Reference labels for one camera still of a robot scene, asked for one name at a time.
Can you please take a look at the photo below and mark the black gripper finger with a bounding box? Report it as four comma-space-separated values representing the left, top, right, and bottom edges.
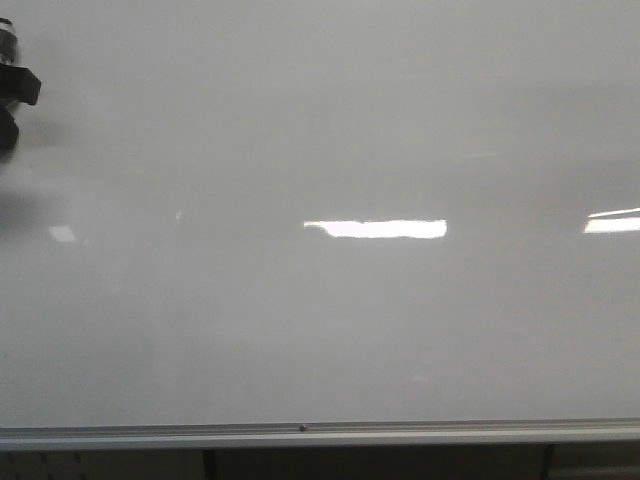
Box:
0, 105, 19, 150
0, 64, 41, 106

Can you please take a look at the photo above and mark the black white whiteboard marker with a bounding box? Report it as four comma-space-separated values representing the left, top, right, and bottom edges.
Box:
0, 17, 19, 66

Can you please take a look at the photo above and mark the white whiteboard with aluminium frame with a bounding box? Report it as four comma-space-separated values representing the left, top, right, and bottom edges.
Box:
1, 1, 639, 451

